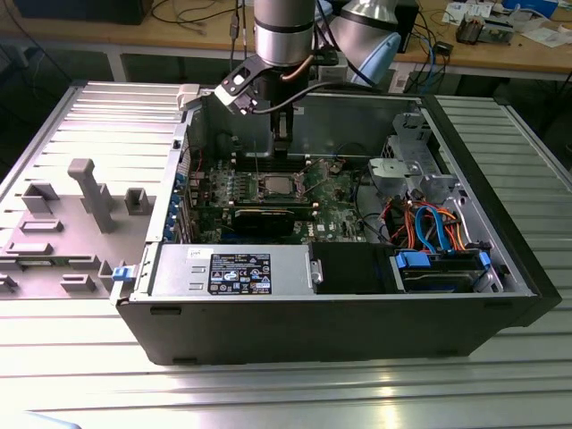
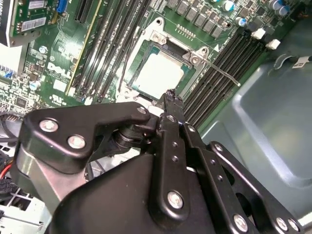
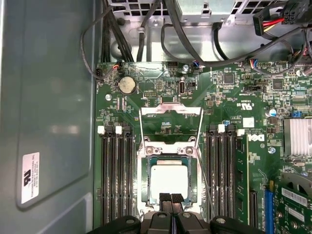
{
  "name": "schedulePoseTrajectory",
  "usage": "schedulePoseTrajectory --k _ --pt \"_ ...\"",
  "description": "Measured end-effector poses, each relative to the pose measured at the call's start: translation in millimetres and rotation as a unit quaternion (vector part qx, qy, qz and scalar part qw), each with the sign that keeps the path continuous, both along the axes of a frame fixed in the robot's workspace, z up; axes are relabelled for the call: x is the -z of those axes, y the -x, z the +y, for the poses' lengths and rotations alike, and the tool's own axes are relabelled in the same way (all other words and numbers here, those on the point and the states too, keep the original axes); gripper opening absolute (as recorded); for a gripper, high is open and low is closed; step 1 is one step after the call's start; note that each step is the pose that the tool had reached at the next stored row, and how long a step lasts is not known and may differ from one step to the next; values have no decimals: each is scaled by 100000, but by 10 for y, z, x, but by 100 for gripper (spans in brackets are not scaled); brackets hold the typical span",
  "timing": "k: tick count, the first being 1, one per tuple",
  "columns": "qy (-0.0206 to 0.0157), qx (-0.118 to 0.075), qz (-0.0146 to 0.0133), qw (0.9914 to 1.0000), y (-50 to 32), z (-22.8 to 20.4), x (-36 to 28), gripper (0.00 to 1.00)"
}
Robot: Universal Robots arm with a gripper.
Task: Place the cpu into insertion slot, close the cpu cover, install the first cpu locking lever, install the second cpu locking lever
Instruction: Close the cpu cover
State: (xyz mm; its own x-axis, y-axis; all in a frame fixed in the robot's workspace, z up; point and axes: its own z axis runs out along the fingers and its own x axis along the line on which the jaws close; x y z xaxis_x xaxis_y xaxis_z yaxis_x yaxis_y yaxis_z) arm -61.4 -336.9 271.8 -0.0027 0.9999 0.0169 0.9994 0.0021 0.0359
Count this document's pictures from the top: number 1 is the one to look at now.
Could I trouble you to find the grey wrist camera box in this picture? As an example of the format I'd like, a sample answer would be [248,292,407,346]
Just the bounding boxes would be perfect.
[311,48,350,81]

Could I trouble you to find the large black box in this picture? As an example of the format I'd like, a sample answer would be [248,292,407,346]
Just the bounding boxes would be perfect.
[12,0,148,27]

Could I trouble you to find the copper coloured hose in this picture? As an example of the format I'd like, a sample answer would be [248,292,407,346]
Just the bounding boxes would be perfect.
[284,55,313,83]

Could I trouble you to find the white printed papers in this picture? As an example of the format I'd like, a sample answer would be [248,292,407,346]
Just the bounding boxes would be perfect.
[442,1,475,26]

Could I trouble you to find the white paper sheets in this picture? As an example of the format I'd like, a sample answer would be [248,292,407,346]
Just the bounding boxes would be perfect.
[520,24,572,49]

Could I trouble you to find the black plastic shroud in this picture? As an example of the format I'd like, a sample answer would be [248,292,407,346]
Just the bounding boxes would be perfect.
[310,243,397,296]

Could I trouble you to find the grey metal drive cage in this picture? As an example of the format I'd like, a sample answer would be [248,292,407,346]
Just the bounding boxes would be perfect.
[368,111,468,211]

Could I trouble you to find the CPU socket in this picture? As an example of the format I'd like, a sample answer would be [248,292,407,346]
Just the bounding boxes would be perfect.
[250,171,310,201]

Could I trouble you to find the blue wire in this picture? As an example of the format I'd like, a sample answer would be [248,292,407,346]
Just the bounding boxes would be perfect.
[428,203,453,256]
[414,204,438,252]

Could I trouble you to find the black camera cable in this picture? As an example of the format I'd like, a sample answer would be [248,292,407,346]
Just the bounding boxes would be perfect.
[249,80,381,115]

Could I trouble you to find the black RAM slot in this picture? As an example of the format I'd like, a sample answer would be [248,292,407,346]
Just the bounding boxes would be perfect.
[232,154,310,165]
[234,163,310,174]
[231,203,317,214]
[231,195,319,206]

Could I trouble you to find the grey parts rack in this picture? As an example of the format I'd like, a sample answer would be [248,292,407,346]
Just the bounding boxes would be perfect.
[0,158,157,300]

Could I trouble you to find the CPU with silver top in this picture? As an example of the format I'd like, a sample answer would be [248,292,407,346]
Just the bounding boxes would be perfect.
[262,174,299,195]

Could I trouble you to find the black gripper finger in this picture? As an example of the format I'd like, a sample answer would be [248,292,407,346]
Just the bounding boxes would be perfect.
[282,110,297,157]
[272,110,284,157]

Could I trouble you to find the metal socket cover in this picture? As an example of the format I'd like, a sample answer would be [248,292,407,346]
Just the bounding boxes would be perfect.
[298,158,335,196]

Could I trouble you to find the green RAM stick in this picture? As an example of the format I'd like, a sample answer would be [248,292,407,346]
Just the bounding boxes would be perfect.
[17,257,72,269]

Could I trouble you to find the orange wire bundle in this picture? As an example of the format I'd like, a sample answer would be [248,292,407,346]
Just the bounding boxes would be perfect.
[401,203,469,252]

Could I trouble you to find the grey power supply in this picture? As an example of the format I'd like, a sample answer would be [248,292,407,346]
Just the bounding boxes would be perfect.
[149,244,314,299]

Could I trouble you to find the black wire loop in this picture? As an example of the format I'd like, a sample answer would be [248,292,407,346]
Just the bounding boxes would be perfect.
[351,164,391,246]

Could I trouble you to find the copper finned heatsink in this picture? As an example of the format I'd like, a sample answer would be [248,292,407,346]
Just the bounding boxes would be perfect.
[455,13,484,46]

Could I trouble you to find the wooden desk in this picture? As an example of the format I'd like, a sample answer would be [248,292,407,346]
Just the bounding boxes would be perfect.
[0,0,572,84]

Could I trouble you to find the blue desk cable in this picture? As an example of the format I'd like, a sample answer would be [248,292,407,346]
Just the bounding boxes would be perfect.
[419,26,442,80]

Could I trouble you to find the grey electronic device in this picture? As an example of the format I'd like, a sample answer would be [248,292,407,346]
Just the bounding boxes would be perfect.
[481,15,515,46]

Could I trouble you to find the red wire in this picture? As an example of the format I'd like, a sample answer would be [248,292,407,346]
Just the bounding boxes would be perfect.
[378,196,404,246]

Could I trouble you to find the white label sheet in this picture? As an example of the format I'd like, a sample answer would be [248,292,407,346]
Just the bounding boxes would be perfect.
[387,66,413,94]

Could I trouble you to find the hard disk in blue carrier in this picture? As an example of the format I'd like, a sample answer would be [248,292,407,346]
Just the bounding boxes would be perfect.
[391,249,492,295]

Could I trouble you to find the black upright box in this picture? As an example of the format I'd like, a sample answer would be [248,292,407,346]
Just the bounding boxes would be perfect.
[395,0,420,55]

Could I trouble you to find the green motherboard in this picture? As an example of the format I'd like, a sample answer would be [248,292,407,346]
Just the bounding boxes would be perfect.
[187,156,372,245]

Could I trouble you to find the black graphics card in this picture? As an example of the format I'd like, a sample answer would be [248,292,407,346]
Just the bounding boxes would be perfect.
[231,207,297,239]

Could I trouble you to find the black open PC case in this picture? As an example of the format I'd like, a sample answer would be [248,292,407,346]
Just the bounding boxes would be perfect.
[109,82,563,367]

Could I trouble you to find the metal locking lever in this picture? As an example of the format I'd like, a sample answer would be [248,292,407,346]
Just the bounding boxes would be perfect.
[251,141,263,182]
[297,156,325,176]

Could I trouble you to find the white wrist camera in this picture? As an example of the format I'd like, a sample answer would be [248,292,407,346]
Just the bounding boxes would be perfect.
[213,56,272,116]

